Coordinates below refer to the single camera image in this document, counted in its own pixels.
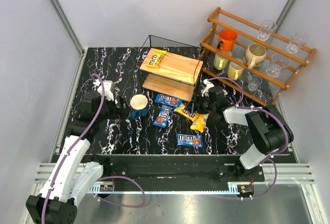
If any yellow M&M bag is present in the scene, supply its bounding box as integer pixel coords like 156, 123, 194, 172
174, 104, 199, 121
146, 49, 167, 68
190, 113, 209, 133

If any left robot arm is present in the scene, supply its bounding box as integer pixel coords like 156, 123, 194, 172
26, 92, 129, 223

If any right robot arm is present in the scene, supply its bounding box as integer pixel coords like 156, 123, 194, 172
192, 87, 294, 175

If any blue ceramic mug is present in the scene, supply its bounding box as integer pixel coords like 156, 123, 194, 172
130, 94, 149, 119

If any yellow mug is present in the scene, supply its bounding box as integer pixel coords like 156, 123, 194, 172
227, 62, 244, 81

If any green mug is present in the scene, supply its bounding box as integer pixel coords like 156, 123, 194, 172
213, 54, 229, 70

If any clear glass lower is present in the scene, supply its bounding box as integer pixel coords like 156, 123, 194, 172
247, 75, 262, 92

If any clear glass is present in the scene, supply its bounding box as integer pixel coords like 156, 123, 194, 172
266, 54, 291, 78
286, 32, 309, 54
257, 20, 276, 42
247, 75, 262, 92

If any blue M&M bag upper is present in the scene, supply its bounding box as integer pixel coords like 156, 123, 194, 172
155, 93, 183, 108

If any blue m&m bag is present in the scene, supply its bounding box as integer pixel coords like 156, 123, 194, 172
176, 134, 203, 148
155, 93, 183, 108
153, 104, 174, 128

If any blue M&M bag front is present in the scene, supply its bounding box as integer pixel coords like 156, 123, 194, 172
176, 134, 203, 148

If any blue M&M bag centre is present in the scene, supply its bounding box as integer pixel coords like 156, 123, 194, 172
153, 104, 174, 128

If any wooden cup rack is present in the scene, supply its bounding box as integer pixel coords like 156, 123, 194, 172
200, 7, 316, 106

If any beige mug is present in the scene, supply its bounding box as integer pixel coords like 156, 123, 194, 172
243, 44, 267, 70

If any orange mug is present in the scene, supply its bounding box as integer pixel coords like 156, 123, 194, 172
217, 28, 237, 51

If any clear glass middle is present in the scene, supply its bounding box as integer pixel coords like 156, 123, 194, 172
266, 54, 291, 78

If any clear glass top left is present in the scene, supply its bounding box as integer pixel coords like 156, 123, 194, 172
257, 20, 276, 42

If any clear glass top right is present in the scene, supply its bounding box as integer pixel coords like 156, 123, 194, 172
286, 32, 309, 54

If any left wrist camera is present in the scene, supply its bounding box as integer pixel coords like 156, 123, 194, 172
97, 80, 114, 101

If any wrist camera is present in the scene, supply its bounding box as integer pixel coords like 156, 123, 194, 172
97, 80, 114, 101
202, 79, 214, 97

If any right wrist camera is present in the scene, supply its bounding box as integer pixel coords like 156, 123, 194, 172
202, 79, 214, 97

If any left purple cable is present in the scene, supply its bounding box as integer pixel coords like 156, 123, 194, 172
41, 73, 146, 224

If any purple cable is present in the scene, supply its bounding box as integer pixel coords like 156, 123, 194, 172
41, 73, 146, 224
206, 77, 287, 200

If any two-tier wood wire shelf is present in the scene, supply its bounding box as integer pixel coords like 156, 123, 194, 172
138, 35, 205, 101

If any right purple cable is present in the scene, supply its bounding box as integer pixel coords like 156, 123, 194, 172
206, 77, 287, 200

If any aluminium rail frame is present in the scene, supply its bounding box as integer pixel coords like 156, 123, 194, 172
25, 0, 328, 224

